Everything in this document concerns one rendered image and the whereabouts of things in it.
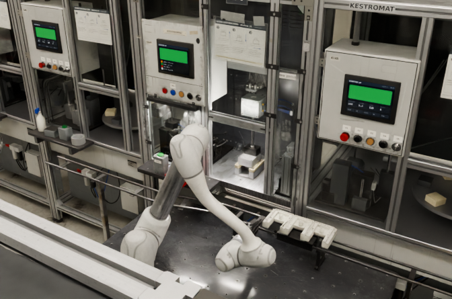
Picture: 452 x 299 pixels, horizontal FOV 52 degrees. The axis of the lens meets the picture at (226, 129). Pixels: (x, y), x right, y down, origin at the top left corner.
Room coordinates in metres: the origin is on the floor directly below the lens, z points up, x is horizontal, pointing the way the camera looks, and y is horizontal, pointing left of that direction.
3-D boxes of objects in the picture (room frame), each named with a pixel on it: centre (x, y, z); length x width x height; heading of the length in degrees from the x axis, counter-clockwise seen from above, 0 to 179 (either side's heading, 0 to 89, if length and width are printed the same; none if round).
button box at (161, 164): (2.53, 0.40, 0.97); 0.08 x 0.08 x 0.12; 59
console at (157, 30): (2.67, 0.25, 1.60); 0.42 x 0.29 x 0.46; 59
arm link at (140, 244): (1.84, 0.44, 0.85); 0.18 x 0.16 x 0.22; 170
